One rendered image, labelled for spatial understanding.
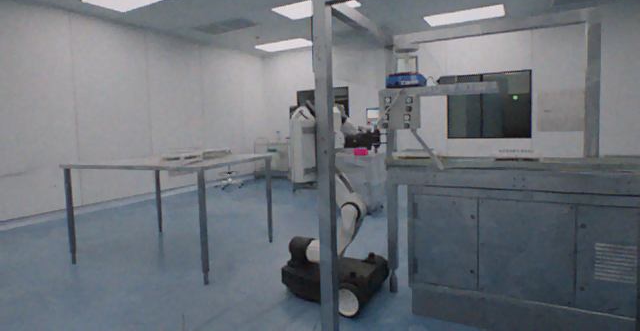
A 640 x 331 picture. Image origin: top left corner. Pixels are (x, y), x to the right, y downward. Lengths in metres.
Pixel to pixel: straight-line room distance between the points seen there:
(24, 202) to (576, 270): 5.82
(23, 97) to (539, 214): 5.73
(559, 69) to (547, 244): 5.16
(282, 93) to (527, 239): 7.19
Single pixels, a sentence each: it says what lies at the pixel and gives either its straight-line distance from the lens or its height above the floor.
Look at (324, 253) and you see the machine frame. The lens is 1.63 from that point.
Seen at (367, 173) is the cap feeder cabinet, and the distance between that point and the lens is 4.59.
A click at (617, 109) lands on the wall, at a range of 7.15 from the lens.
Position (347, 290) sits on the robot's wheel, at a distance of 2.29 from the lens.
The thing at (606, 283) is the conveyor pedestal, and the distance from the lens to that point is 2.27.
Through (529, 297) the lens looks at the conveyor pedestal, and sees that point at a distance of 2.29.
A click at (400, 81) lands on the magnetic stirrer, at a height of 1.39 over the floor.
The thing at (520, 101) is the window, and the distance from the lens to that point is 7.05.
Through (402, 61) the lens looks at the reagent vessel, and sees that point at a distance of 2.18.
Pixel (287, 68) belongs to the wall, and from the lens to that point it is 8.65.
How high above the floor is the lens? 1.15
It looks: 4 degrees down
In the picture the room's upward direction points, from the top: 2 degrees counter-clockwise
